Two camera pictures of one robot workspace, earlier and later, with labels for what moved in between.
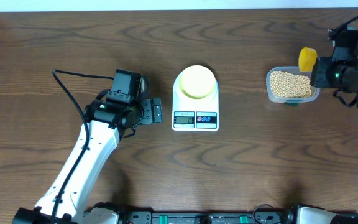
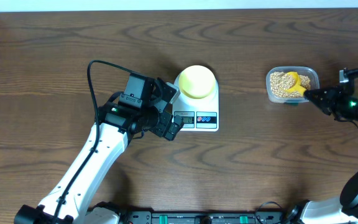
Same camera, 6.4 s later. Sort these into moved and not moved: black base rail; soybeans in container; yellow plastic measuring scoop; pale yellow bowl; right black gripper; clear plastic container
Moved: right black gripper; yellow plastic measuring scoop
Not moved: pale yellow bowl; soybeans in container; black base rail; clear plastic container
